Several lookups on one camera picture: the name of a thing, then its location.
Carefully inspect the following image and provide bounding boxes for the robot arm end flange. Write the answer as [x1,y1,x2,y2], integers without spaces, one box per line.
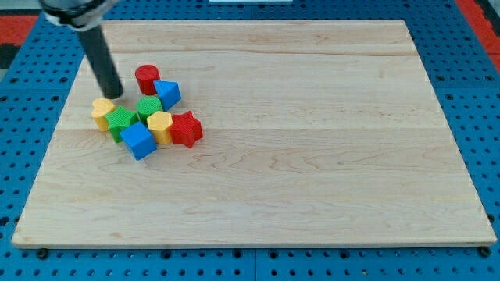
[38,0,120,31]

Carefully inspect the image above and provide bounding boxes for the blue triangle block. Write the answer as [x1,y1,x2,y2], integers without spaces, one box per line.
[153,80,181,111]

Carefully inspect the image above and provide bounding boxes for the yellow heart block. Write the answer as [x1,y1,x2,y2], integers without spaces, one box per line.
[91,98,116,132]

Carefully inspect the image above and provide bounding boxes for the red star block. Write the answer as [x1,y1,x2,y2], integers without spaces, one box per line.
[170,111,203,148]

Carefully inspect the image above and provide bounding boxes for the wooden board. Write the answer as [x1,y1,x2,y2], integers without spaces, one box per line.
[12,20,497,249]

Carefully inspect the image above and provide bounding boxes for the yellow hexagon block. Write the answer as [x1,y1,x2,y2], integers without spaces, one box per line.
[147,111,173,144]

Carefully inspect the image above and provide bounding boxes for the green cylinder block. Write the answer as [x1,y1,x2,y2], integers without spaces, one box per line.
[136,96,163,125]

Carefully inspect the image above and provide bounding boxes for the blue cube block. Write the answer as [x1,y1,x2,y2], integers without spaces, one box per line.
[120,122,157,160]

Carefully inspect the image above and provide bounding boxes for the red cylinder block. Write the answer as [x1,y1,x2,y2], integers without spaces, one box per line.
[134,65,160,95]

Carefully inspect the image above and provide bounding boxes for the green star block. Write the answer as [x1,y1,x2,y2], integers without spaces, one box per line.
[105,105,139,143]

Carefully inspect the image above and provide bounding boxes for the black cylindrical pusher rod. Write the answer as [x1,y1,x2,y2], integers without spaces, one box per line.
[77,26,123,99]

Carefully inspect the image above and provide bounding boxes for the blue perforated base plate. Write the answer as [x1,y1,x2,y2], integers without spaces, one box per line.
[1,0,499,280]

